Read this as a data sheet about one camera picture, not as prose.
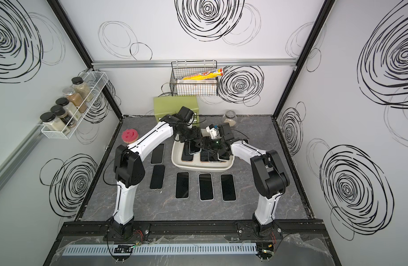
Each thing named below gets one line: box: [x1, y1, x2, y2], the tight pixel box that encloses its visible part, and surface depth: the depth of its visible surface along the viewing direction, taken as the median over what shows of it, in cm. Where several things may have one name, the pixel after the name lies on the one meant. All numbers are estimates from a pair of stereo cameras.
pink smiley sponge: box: [121, 128, 140, 144], surface depth 107 cm
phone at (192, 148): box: [188, 140, 202, 155], surface depth 88 cm
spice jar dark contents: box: [50, 104, 77, 129], surface depth 67 cm
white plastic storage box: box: [171, 134, 235, 172], surface depth 98 cm
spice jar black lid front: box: [39, 111, 65, 132], surface depth 63 cm
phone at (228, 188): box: [220, 174, 237, 202], surface depth 88 cm
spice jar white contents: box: [55, 96, 82, 122], surface depth 70 cm
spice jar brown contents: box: [65, 92, 88, 114], surface depth 72 cm
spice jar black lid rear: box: [70, 76, 84, 85], surface depth 76 cm
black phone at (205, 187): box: [197, 172, 215, 202], surface depth 88 cm
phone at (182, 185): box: [175, 171, 190, 199], surface depth 89 cm
